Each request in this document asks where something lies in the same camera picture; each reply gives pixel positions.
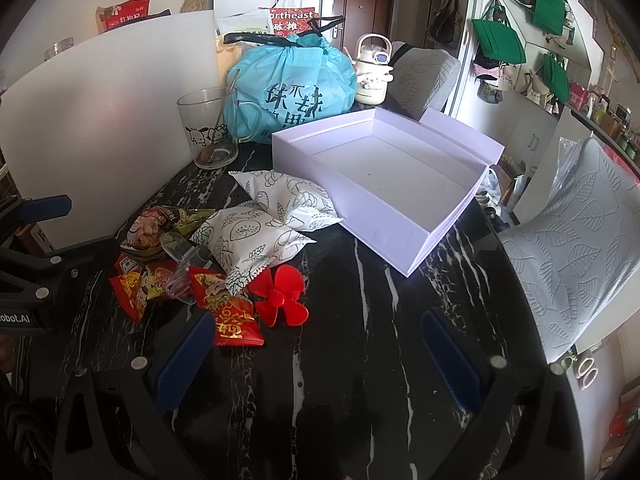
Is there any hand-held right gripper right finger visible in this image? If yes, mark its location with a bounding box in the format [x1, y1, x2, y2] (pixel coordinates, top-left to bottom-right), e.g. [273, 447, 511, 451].
[420, 310, 596, 480]

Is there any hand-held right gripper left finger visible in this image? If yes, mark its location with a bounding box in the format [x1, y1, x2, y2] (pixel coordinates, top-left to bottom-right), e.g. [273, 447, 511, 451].
[52, 310, 221, 480]

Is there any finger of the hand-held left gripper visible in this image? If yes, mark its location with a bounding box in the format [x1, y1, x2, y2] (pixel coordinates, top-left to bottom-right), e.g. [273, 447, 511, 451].
[0, 194, 72, 241]
[0, 235, 122, 312]

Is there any red ketchup packet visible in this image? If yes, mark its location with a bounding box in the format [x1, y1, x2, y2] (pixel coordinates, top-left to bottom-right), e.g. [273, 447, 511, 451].
[115, 254, 151, 275]

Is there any red gold print packet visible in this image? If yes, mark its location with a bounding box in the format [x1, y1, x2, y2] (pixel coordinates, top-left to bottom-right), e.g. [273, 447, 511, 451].
[192, 271, 265, 348]

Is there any brown meat snack packet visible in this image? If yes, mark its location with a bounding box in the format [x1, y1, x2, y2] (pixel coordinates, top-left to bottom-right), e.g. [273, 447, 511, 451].
[120, 207, 173, 261]

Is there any red plastic propeller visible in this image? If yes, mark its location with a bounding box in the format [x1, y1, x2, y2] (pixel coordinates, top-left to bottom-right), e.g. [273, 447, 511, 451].
[248, 265, 310, 328]

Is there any white leaf print packet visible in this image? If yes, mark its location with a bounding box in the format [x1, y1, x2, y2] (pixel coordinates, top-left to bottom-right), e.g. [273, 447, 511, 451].
[190, 207, 317, 297]

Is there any white croissant print packet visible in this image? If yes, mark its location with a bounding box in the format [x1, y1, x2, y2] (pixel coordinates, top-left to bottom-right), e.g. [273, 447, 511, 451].
[229, 170, 345, 232]

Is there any pale lavender box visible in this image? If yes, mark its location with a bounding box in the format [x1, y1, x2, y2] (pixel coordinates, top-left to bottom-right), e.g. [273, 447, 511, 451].
[271, 106, 505, 277]

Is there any orange canister white label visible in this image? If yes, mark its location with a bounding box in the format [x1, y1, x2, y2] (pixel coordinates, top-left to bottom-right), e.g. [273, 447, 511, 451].
[15, 222, 55, 253]

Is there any red cartoon snack packet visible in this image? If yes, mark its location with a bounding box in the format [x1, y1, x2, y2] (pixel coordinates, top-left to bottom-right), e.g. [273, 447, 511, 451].
[109, 265, 188, 323]

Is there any clear plastic spoon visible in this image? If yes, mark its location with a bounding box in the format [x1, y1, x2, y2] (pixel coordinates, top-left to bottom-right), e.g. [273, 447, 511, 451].
[165, 264, 198, 306]
[161, 231, 203, 267]

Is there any white foam board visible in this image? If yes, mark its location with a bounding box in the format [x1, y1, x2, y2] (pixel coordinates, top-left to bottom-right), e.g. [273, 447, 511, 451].
[0, 9, 223, 251]

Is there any glass jar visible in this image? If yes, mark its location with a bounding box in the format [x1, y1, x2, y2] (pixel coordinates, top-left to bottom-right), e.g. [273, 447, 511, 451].
[44, 37, 75, 61]

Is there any grey leaf-embossed chair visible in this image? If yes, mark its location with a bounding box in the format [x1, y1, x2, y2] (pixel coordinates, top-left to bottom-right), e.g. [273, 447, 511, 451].
[387, 41, 462, 121]
[500, 137, 640, 363]

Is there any cartoon print glass cup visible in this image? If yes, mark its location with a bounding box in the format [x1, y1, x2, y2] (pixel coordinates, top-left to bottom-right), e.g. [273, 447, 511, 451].
[176, 87, 240, 170]

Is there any red dried fruit bag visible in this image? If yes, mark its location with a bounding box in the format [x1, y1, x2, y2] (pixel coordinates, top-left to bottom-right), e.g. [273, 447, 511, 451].
[96, 0, 152, 35]

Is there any brown kraft paper bag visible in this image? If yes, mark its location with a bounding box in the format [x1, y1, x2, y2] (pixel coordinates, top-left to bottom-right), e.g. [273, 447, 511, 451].
[216, 35, 251, 86]

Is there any clear plastic bag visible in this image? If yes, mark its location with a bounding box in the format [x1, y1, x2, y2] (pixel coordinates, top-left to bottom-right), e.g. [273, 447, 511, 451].
[552, 135, 586, 186]

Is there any white cabinet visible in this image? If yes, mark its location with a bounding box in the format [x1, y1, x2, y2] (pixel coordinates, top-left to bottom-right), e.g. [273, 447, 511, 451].
[500, 95, 556, 161]

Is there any white green label packet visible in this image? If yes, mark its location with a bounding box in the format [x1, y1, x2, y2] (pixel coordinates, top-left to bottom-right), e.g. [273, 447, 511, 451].
[216, 10, 271, 41]

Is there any cream water bottle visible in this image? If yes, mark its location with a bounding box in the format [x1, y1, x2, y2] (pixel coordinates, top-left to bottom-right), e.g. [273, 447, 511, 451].
[352, 33, 396, 106]

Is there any white tote bag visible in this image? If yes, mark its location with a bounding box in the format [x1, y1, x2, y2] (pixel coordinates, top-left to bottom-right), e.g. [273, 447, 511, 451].
[497, 62, 531, 93]

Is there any cluttered shelf of bottles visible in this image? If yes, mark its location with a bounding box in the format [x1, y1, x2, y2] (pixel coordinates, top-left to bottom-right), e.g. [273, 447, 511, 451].
[567, 77, 640, 158]

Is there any red rice bag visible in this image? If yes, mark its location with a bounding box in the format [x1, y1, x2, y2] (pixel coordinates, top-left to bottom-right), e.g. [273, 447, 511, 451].
[258, 6, 321, 41]

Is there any green tote bag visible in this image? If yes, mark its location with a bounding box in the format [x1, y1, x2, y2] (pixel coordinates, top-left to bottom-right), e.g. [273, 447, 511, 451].
[472, 0, 527, 63]

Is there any dark hanging bag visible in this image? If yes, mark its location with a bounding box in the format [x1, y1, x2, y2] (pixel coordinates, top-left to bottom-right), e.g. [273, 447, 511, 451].
[431, 0, 461, 51]

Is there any brown door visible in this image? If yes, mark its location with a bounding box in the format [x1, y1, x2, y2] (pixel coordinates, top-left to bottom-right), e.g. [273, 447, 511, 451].
[332, 0, 396, 53]

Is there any blue drawstring bag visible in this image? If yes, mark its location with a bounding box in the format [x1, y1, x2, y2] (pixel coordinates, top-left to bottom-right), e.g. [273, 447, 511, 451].
[222, 16, 357, 145]

